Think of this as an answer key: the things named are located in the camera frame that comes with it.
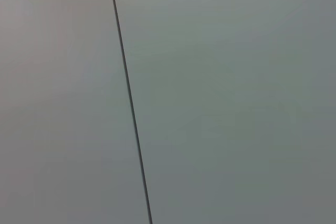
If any thin black cable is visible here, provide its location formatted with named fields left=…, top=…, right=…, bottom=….
left=107, top=0, right=154, bottom=224

